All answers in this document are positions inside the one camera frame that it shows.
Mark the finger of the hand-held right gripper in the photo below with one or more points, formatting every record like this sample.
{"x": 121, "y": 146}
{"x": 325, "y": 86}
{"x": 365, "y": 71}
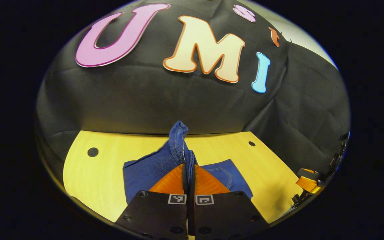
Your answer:
{"x": 307, "y": 183}

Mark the blue denim jeans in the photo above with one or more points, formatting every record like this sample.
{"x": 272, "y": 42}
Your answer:
{"x": 152, "y": 170}

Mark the black backdrop cloth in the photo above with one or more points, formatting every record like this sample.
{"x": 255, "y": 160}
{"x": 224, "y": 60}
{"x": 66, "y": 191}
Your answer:
{"x": 178, "y": 100}

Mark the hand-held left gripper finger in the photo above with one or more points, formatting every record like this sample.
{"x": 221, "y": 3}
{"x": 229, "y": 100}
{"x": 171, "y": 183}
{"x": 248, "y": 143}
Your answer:
{"x": 192, "y": 185}
{"x": 185, "y": 185}

